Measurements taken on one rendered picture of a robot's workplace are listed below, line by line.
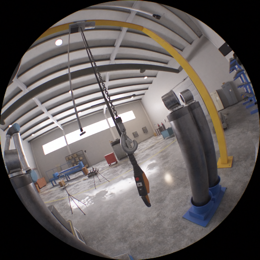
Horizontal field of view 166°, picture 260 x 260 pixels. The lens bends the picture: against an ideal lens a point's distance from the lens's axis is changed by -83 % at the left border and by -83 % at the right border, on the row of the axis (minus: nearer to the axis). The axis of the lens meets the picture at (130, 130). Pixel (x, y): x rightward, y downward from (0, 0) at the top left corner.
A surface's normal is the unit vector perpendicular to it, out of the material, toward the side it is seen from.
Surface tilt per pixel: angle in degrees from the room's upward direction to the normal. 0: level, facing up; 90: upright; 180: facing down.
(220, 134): 90
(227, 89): 90
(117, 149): 90
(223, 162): 90
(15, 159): 98
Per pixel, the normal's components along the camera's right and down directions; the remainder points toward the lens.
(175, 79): -0.85, 0.36
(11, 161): 0.95, -0.19
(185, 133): -0.58, 0.20
